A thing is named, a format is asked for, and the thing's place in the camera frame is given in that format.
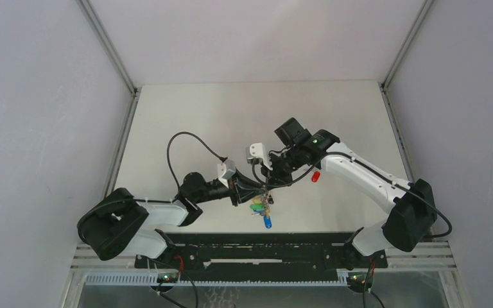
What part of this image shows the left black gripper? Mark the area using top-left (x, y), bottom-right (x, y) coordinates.
top-left (193, 167), bottom-right (264, 207)

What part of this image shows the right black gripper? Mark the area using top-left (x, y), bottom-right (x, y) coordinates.
top-left (260, 147), bottom-right (302, 191)

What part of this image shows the metal key organizer ring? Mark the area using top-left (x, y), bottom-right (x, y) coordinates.
top-left (248, 187), bottom-right (275, 230)

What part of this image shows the red tagged key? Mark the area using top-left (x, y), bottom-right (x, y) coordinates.
top-left (311, 171), bottom-right (321, 183)

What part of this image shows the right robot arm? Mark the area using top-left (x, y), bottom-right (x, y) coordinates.
top-left (261, 117), bottom-right (453, 270)

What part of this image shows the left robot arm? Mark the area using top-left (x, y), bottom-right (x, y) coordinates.
top-left (77, 172), bottom-right (264, 268)

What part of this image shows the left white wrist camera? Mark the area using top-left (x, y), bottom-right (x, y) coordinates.
top-left (217, 158), bottom-right (236, 189)

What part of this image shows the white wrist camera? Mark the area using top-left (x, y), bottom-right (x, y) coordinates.
top-left (217, 158), bottom-right (236, 189)
top-left (246, 142), bottom-right (273, 170)

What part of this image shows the right black camera cable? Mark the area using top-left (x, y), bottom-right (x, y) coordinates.
top-left (251, 152), bottom-right (453, 239)

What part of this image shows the black camera cable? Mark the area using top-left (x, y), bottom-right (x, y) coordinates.
top-left (251, 152), bottom-right (453, 239)
top-left (166, 132), bottom-right (228, 190)

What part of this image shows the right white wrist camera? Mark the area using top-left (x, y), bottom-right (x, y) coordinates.
top-left (246, 142), bottom-right (273, 170)

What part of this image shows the left black camera cable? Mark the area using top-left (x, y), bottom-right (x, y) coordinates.
top-left (166, 132), bottom-right (228, 190)

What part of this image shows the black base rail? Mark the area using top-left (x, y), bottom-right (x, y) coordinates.
top-left (134, 232), bottom-right (388, 283)

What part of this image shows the left aluminium frame post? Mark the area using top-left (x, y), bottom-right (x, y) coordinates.
top-left (76, 0), bottom-right (137, 97)

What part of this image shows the aluminium frame post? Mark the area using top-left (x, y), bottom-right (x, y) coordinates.
top-left (380, 0), bottom-right (437, 92)
top-left (76, 0), bottom-right (137, 97)

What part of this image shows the right aluminium frame post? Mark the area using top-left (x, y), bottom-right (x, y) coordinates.
top-left (380, 0), bottom-right (437, 92)

